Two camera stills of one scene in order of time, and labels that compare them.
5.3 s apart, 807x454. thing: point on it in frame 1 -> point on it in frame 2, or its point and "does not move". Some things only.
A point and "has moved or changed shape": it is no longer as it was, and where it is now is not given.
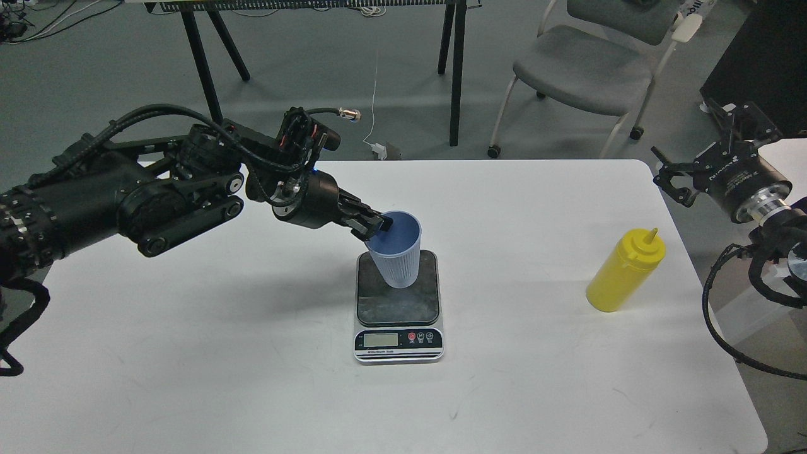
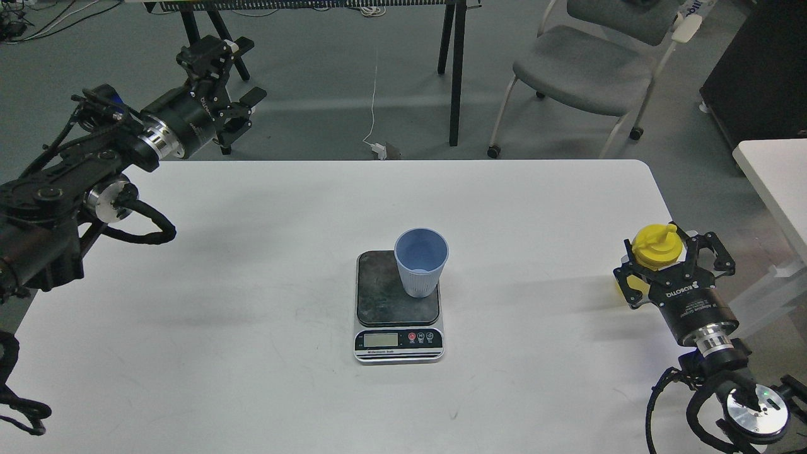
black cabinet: (765, 61) does not move
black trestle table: (197, 13) does not move
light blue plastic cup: (395, 251) -> (422, 253)
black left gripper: (311, 198) -> (181, 124)
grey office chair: (602, 58) does not move
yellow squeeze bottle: (638, 253) has moved or changed shape
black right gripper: (734, 171) -> (695, 308)
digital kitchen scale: (399, 326) does not move
